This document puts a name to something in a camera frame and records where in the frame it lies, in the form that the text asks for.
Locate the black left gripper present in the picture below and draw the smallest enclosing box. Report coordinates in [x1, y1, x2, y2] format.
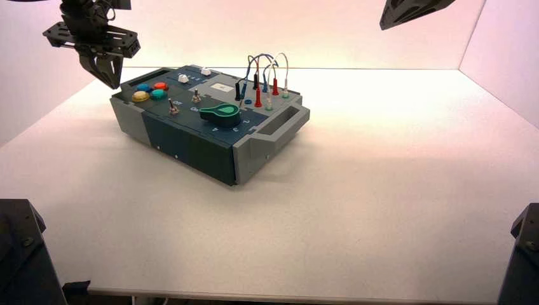
[42, 0, 142, 90]

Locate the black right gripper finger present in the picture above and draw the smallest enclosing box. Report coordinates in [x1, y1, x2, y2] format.
[379, 0, 457, 32]

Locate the gray and teal control box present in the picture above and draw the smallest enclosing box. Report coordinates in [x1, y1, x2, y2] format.
[109, 64, 311, 186]

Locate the green rotary knob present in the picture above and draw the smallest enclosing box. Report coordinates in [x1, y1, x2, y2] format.
[198, 103, 242, 128]

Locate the black table clamp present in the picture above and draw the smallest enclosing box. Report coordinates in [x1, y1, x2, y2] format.
[63, 280, 92, 301]

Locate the black jumper cable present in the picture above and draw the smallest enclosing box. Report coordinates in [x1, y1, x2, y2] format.
[234, 67, 260, 102]

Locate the blue jumper cable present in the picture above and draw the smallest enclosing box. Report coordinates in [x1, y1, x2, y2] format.
[240, 53, 280, 100]

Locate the white jumper cable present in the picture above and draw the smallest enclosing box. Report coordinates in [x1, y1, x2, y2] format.
[264, 52, 290, 112]

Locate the red jumper cable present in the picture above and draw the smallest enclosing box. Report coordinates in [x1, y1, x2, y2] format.
[254, 57, 280, 109]

